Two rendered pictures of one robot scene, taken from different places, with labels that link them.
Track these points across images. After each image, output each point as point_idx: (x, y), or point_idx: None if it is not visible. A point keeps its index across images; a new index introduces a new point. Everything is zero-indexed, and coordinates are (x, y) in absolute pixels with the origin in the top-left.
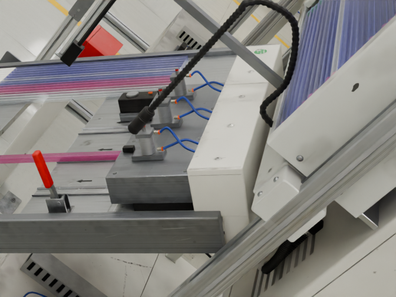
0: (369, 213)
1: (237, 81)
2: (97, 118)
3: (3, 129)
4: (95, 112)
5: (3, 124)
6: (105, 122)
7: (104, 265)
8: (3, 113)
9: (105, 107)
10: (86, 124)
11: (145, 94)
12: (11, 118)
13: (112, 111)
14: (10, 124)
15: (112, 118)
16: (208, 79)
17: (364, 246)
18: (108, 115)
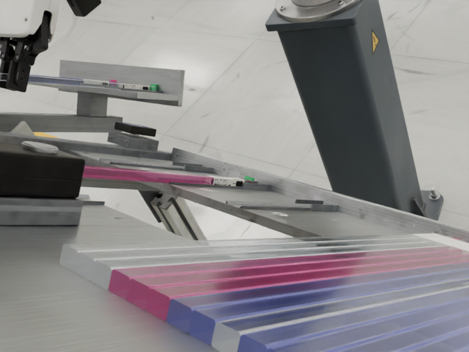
0: None
1: None
2: (127, 219)
3: (257, 216)
4: (161, 228)
5: (277, 218)
6: (84, 212)
7: None
8: (332, 232)
9: (169, 237)
10: (120, 211)
11: (5, 147)
12: (291, 225)
13: (127, 230)
14: (280, 229)
15: (88, 218)
16: (12, 336)
17: None
18: (116, 223)
